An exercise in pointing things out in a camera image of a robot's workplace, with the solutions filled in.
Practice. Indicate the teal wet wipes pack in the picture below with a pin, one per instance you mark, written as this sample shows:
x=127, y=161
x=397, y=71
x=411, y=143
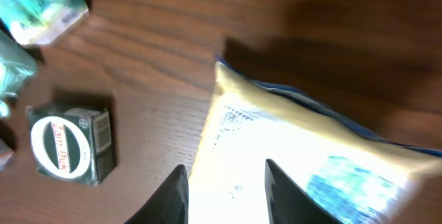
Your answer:
x=17, y=67

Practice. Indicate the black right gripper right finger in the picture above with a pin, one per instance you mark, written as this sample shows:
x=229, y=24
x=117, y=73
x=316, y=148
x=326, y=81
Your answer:
x=288, y=203

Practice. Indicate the small teal tissue pack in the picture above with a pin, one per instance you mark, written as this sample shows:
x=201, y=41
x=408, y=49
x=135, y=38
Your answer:
x=40, y=22

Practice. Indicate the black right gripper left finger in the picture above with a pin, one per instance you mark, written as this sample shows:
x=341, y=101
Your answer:
x=169, y=204

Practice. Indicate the large yellow wet wipes pack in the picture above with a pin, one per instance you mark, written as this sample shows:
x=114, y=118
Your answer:
x=348, y=170

